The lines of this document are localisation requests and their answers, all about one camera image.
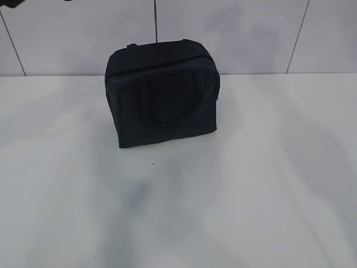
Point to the navy blue lunch bag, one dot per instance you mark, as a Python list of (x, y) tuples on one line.
[(162, 91)]

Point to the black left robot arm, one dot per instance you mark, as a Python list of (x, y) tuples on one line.
[(12, 4)]

